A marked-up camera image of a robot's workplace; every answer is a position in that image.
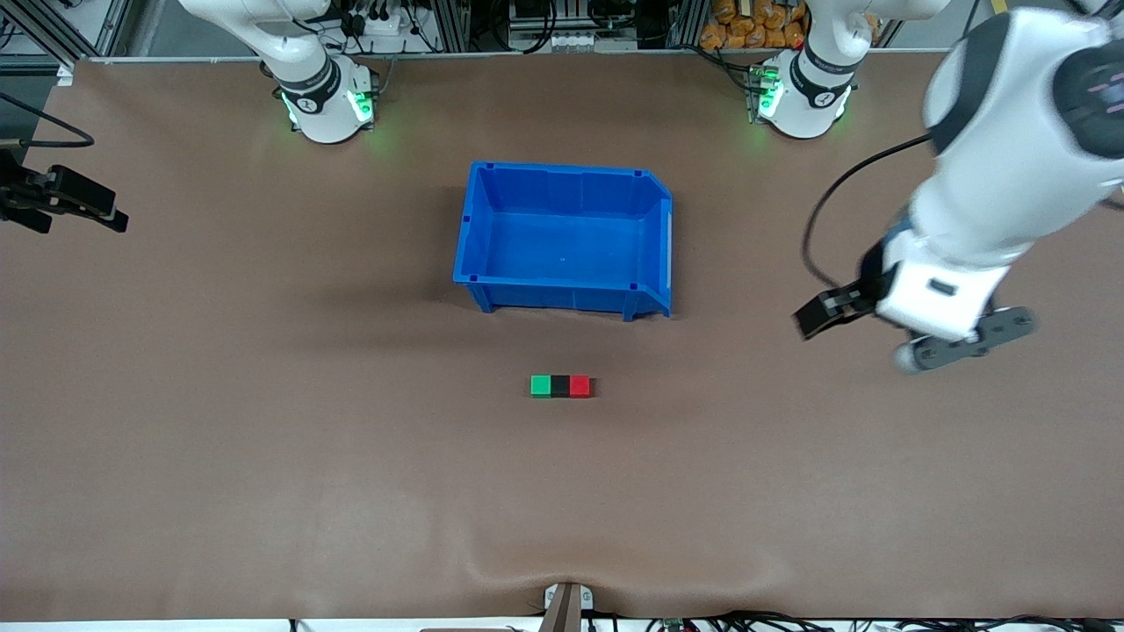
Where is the blue plastic storage bin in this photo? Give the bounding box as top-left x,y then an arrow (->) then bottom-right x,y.
453,161 -> 674,322

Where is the bag of orange items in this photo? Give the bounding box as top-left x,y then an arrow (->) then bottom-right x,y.
700,0 -> 809,50

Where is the white power strip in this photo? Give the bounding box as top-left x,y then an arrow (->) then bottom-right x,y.
347,13 -> 414,54

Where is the white terminal block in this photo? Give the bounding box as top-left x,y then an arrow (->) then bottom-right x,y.
544,31 -> 616,51

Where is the brown table mat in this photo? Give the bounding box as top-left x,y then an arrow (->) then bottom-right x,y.
0,51 -> 1124,622

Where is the aluminium frame profile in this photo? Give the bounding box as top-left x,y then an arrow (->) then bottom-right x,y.
0,0 -> 133,67

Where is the black floor cable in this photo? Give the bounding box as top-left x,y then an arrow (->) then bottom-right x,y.
645,610 -> 844,632
896,614 -> 1124,632

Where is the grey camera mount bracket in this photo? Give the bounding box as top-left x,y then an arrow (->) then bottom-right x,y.
543,583 -> 594,632

